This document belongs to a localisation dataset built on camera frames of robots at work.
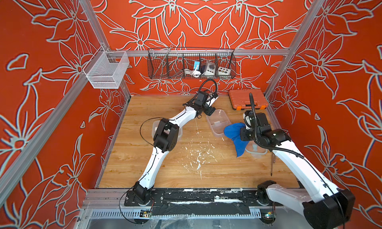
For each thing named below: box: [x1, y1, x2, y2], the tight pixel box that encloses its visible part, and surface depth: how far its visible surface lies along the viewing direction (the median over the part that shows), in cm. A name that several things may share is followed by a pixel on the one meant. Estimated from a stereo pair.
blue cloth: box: [223, 122, 250, 157], surface depth 81 cm
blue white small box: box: [193, 60, 200, 71], surface depth 85 cm
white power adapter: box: [204, 61, 216, 76], surface depth 93 cm
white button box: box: [217, 66, 232, 78], surface depth 96 cm
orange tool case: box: [228, 88, 269, 111], surface depth 116 cm
